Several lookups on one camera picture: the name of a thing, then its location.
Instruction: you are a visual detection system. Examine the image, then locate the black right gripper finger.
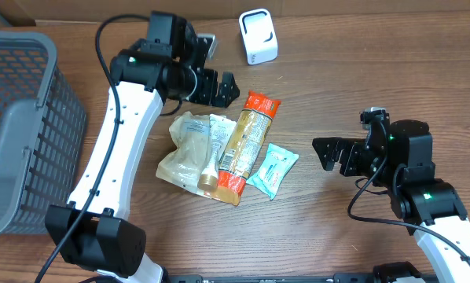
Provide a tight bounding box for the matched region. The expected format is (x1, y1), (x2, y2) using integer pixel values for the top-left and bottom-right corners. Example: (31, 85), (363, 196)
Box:
(320, 150), (342, 171)
(312, 137), (344, 158)

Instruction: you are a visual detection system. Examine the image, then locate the beige clear plastic pouch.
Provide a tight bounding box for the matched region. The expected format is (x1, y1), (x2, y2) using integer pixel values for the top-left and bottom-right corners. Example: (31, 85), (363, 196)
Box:
(156, 112), (210, 197)

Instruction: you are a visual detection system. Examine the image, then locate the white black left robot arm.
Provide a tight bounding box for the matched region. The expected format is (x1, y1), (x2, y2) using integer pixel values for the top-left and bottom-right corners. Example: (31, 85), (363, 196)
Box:
(45, 11), (240, 282)

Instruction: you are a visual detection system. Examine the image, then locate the orange spaghetti package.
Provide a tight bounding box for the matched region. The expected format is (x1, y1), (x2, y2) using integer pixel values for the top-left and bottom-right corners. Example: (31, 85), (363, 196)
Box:
(210, 90), (281, 206)

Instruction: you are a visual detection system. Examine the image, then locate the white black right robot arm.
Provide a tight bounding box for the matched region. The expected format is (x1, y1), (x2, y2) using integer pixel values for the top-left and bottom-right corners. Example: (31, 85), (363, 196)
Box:
(312, 119), (470, 282)

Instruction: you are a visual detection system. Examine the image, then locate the white barcode scanner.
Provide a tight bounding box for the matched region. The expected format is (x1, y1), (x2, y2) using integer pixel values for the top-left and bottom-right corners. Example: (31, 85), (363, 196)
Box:
(238, 8), (278, 65)

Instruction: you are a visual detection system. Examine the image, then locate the teal wet wipes pack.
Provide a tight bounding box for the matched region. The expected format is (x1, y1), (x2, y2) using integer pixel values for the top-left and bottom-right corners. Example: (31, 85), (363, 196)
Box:
(247, 143), (299, 200)

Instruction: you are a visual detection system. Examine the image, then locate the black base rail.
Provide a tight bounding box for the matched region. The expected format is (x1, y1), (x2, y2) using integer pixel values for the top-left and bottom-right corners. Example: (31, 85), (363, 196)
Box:
(166, 273), (382, 283)

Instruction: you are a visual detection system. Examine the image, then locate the grey plastic mesh basket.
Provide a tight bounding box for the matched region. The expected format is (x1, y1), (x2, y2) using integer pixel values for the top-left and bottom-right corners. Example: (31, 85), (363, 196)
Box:
(0, 31), (87, 234)

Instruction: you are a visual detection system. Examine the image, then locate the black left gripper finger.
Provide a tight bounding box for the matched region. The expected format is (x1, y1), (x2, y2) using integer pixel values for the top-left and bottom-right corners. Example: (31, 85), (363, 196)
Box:
(218, 72), (240, 107)
(211, 88), (229, 108)

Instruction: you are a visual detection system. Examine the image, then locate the white cosmetic tube gold cap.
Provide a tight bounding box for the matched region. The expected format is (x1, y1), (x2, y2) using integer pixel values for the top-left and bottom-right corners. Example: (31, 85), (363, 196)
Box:
(198, 114), (237, 192)

